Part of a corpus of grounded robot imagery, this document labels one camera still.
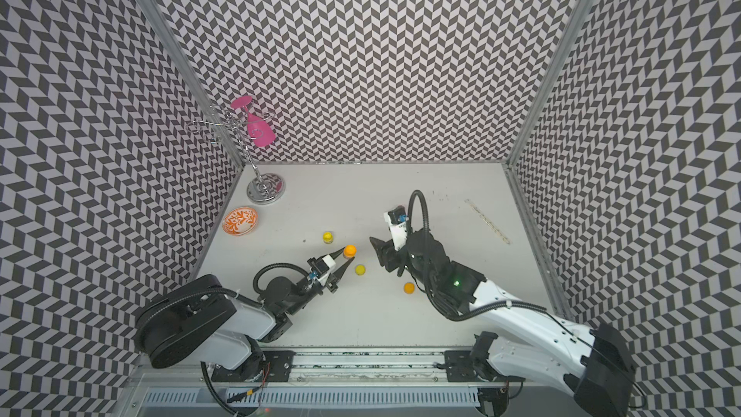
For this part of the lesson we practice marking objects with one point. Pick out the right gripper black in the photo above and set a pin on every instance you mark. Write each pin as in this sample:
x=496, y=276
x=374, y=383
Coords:
x=386, y=252

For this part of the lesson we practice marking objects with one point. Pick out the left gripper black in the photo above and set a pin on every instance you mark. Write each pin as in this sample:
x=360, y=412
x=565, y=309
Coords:
x=330, y=286

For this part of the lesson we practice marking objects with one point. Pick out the orange paint jar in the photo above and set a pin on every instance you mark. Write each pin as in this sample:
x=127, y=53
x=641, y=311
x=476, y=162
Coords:
x=350, y=251

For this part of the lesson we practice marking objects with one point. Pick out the orange jar lid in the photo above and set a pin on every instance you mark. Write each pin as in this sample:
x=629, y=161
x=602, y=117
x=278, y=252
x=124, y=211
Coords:
x=409, y=288

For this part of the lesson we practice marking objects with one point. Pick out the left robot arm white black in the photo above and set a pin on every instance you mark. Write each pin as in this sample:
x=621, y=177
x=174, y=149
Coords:
x=203, y=321

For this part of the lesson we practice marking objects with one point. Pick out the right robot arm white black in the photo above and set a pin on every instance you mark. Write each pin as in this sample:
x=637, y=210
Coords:
x=593, y=365

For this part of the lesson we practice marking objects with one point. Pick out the yellow jar lid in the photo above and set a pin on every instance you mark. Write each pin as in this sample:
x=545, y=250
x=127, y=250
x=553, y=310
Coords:
x=360, y=269

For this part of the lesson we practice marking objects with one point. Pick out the chrome glass holder stand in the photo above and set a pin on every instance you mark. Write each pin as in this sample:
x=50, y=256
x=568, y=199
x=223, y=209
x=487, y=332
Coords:
x=264, y=188

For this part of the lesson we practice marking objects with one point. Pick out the orange patterned ceramic bowl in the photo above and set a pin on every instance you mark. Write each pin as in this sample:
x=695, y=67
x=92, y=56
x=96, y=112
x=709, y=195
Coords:
x=240, y=221

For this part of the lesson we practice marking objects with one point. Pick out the pink plastic wine glass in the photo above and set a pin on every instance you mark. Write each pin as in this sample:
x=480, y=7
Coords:
x=257, y=127

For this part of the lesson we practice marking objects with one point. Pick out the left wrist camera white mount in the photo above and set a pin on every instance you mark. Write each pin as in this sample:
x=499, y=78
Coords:
x=320, y=270

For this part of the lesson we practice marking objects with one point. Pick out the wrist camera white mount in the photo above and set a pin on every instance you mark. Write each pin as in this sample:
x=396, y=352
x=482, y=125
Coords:
x=320, y=270
x=396, y=221

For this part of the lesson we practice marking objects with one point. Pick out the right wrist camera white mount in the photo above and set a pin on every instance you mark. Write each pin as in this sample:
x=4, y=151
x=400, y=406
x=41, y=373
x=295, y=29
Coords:
x=396, y=221

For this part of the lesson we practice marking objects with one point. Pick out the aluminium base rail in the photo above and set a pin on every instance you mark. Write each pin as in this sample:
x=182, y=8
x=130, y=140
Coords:
x=370, y=368

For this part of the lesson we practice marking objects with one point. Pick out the aluminium corner post left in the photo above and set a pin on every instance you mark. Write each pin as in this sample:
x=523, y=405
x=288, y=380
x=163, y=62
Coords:
x=164, y=32

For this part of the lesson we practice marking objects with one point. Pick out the aluminium corner post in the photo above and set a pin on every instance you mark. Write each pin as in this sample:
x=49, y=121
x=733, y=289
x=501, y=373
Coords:
x=574, y=26
x=164, y=32

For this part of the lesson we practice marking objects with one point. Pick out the aluminium corner post right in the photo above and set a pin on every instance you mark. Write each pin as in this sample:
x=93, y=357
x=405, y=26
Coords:
x=574, y=26

